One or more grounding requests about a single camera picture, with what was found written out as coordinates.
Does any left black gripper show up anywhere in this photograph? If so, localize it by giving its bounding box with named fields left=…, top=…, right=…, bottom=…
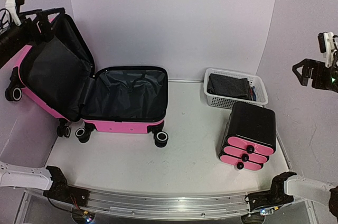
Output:
left=0, top=7, right=67, bottom=67

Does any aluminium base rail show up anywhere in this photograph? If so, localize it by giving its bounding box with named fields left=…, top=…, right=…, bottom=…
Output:
left=23, top=189, right=315, bottom=219

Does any black and pink drawer organizer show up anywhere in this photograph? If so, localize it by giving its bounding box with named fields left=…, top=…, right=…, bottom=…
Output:
left=219, top=102, right=276, bottom=171

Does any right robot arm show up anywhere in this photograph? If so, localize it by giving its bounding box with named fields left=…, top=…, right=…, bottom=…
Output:
left=266, top=59, right=337, bottom=214

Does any pink hard-shell suitcase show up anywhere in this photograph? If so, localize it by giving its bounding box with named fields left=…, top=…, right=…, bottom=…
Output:
left=5, top=13, right=169, bottom=147

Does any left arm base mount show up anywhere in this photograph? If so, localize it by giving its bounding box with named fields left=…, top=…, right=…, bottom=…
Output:
left=43, top=182, right=89, bottom=207

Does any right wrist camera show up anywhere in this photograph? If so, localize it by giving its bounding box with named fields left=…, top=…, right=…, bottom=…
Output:
left=317, top=32, right=337, bottom=68

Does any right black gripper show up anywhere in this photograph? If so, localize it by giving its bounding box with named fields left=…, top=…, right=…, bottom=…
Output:
left=292, top=58, right=338, bottom=92

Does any blue cloth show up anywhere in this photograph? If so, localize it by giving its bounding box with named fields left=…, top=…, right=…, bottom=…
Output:
left=250, top=86, right=257, bottom=101

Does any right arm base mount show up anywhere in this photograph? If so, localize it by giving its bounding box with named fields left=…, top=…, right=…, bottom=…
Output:
left=248, top=190, right=294, bottom=212

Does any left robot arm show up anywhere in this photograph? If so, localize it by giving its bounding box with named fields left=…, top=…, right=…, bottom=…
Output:
left=1, top=7, right=71, bottom=201

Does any black dotted cloth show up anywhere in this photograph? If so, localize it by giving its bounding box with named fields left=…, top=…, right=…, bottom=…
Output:
left=206, top=73, right=252, bottom=100

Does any white perforated plastic basket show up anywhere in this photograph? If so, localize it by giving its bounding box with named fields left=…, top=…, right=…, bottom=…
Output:
left=203, top=68, right=268, bottom=109

